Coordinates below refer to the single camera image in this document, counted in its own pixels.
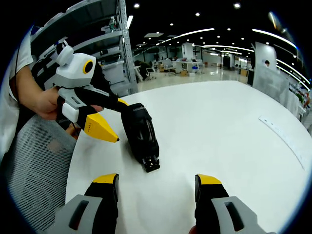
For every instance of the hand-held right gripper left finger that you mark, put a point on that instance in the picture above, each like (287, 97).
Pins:
(97, 202)

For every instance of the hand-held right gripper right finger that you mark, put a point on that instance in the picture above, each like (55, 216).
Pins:
(214, 202)

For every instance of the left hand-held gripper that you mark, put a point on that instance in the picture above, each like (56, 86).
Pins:
(73, 70)

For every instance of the black tape measure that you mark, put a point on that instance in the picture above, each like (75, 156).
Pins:
(141, 132)

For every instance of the person's left forearm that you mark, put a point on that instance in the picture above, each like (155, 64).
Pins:
(26, 85)

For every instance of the white office chair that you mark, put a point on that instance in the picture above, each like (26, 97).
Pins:
(150, 70)

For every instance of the grey metal shelf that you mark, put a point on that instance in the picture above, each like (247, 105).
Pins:
(107, 41)

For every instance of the grey mesh chair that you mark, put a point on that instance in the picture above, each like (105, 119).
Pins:
(36, 161)

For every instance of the clear plastic ruler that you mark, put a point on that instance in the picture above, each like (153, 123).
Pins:
(284, 139)

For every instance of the person's body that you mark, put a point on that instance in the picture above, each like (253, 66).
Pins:
(14, 73)

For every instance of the white office desk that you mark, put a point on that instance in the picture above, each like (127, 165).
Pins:
(187, 64)

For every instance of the white partition panel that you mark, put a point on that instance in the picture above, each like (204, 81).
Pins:
(268, 73)

